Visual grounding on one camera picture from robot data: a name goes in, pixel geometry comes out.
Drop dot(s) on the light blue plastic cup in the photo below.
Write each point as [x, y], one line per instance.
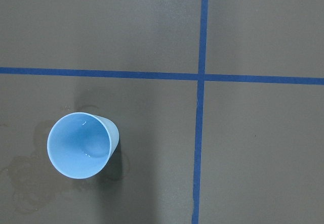
[80, 144]

